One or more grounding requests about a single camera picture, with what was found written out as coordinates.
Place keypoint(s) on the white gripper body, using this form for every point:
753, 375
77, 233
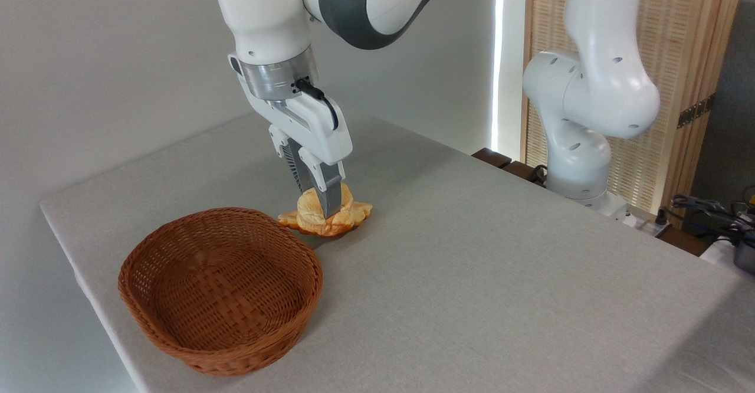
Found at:
315, 130

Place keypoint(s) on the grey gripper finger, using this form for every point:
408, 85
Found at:
292, 157
330, 189

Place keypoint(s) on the round bread roll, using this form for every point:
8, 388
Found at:
311, 213

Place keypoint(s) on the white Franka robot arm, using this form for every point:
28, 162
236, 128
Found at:
601, 86

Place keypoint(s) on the flat long bread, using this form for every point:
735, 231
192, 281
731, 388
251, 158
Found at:
361, 211

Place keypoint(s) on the brown wicker basket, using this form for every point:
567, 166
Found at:
230, 316

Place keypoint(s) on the dark brown wooden block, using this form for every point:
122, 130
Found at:
522, 172
491, 157

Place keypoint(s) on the grey tablecloth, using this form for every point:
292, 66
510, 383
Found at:
472, 298

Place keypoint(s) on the white power strip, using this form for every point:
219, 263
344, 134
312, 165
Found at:
649, 225

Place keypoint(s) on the bamboo folding screen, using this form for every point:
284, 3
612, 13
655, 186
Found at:
678, 27

